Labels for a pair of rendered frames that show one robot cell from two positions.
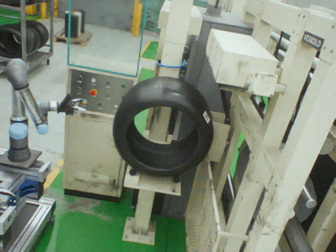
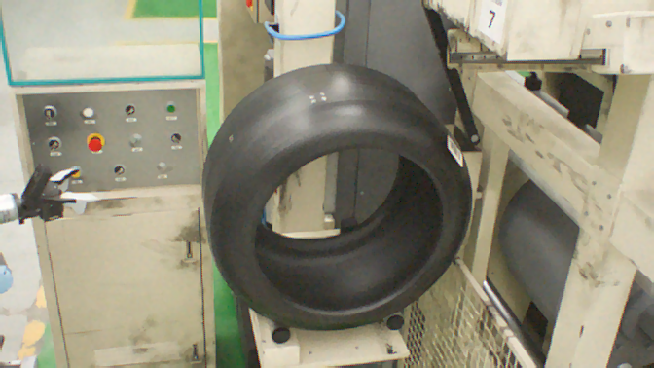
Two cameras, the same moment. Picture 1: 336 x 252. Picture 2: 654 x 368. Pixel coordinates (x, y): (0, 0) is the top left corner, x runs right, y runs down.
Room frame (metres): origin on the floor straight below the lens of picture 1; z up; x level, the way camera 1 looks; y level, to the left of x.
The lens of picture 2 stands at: (0.33, 0.31, 1.98)
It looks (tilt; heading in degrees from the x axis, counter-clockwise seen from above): 28 degrees down; 349
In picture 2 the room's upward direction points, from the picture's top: 3 degrees clockwise
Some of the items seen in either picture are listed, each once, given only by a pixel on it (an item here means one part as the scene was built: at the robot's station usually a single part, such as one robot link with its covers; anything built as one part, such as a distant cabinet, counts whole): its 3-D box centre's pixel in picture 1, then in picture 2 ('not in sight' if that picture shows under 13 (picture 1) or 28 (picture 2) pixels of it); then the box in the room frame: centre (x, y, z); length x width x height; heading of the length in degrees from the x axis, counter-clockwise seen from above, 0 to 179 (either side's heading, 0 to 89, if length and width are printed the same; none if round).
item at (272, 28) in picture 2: (170, 62); (304, 24); (2.03, 0.04, 1.52); 0.19 x 0.19 x 0.06; 3
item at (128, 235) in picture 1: (140, 229); not in sight; (2.03, 0.04, 0.02); 0.27 x 0.27 x 0.04; 3
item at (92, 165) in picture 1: (100, 132); (128, 237); (2.50, 0.57, 0.63); 0.56 x 0.41 x 1.27; 93
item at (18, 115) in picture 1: (18, 99); not in sight; (1.92, 1.02, 1.09); 0.15 x 0.12 x 0.55; 25
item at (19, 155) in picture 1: (19, 149); not in sight; (1.79, 0.96, 0.77); 0.15 x 0.15 x 0.10
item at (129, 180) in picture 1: (134, 165); (270, 311); (1.77, 0.15, 0.83); 0.36 x 0.09 x 0.06; 3
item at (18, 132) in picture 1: (18, 134); not in sight; (1.80, 0.97, 0.88); 0.13 x 0.12 x 0.14; 25
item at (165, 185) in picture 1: (154, 173); (321, 316); (1.78, 0.01, 0.80); 0.37 x 0.36 x 0.02; 93
